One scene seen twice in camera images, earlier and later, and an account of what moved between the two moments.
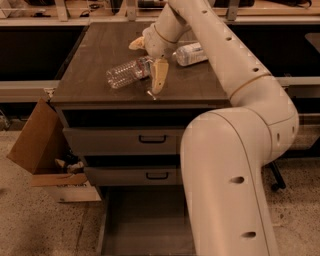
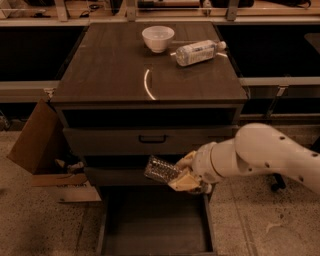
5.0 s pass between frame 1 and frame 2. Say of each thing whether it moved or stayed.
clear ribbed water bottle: moved
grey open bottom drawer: stayed
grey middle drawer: stayed
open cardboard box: stayed
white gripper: moved
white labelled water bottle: stayed
